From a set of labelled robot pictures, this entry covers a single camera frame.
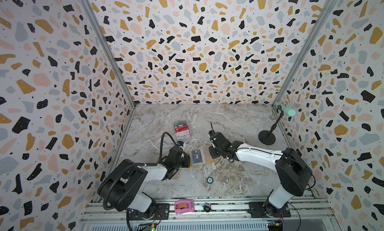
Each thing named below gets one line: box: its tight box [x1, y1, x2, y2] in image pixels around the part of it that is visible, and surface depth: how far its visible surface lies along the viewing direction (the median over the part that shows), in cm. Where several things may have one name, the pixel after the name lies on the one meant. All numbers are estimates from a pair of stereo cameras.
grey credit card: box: [190, 149, 203, 166], surface depth 94 cm
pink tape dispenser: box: [174, 199, 195, 214], surface depth 74 cm
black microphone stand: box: [258, 105, 284, 146], surface depth 102 cm
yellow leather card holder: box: [187, 147, 216, 168], surface depth 93 cm
